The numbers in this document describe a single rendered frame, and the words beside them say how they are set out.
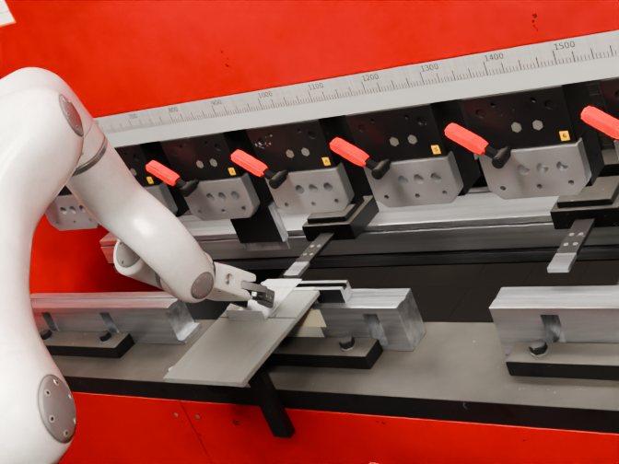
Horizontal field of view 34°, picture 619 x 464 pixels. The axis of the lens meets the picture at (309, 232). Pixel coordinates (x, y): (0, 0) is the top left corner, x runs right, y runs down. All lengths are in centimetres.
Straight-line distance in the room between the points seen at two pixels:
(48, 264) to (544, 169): 147
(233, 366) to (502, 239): 56
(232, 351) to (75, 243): 97
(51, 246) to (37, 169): 138
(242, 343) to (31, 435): 80
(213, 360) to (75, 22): 63
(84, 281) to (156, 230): 114
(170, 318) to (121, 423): 27
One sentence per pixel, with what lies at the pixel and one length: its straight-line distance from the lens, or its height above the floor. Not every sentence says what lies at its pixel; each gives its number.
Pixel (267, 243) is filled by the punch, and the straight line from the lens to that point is 184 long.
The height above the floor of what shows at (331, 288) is 100.
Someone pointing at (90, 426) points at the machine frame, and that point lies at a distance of 232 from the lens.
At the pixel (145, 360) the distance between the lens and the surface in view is 214.
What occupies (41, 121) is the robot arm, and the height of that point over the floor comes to 157.
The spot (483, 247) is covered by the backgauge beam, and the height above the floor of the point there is 93.
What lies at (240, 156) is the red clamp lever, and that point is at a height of 131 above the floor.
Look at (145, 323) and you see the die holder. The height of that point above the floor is 93.
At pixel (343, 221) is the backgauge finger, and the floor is 102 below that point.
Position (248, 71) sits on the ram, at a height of 144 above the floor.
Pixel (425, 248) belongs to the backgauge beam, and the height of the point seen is 93.
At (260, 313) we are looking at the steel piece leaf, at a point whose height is 102.
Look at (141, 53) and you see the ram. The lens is 173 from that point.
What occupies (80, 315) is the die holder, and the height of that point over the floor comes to 95.
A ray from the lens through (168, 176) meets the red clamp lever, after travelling 177.
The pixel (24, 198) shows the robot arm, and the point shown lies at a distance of 120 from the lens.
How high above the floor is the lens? 183
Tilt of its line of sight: 24 degrees down
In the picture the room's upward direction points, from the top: 23 degrees counter-clockwise
